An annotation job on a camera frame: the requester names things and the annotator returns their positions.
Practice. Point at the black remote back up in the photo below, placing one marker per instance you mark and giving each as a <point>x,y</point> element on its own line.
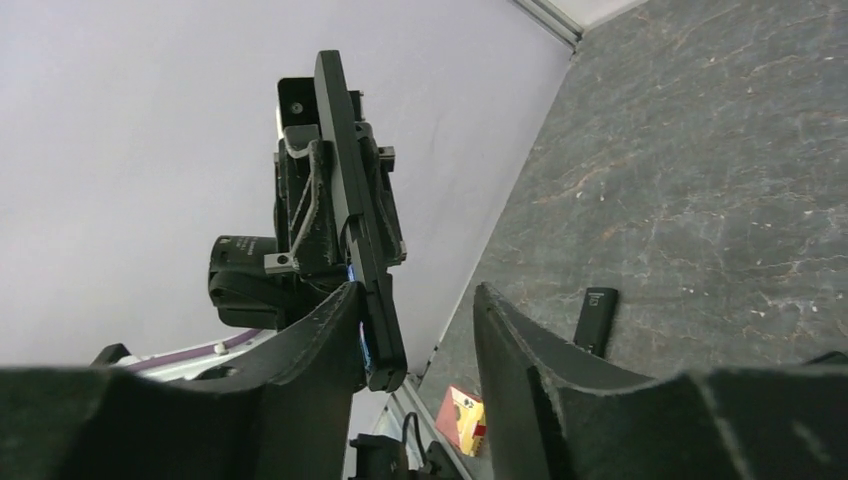
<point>356,221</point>

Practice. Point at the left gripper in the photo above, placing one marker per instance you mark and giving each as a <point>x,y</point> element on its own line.
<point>308,246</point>

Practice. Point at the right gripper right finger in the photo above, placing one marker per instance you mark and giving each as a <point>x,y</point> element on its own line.
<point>555,411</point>

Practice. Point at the black remote with buttons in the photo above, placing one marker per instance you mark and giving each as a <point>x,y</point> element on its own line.
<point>596,318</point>

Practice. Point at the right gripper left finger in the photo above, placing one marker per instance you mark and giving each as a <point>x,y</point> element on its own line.
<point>280,411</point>

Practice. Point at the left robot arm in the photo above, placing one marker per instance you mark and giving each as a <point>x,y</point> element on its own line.
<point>245,297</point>

